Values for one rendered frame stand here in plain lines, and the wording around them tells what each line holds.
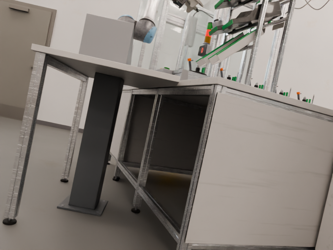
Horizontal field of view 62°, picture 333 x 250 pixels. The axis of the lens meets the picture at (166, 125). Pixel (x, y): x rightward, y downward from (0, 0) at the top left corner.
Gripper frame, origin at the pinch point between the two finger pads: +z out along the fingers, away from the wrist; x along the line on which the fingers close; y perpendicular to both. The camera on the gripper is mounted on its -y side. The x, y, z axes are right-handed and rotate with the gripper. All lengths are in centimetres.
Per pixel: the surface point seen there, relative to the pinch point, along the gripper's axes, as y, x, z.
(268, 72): -46, -105, 98
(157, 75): 50, 26, 2
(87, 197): 129, -14, 15
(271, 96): 30, 46, 46
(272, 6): -16.0, 21.3, 28.4
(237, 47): 13.2, 21.6, 26.4
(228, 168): 67, 48, 48
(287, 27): -13.1, 21.7, 41.5
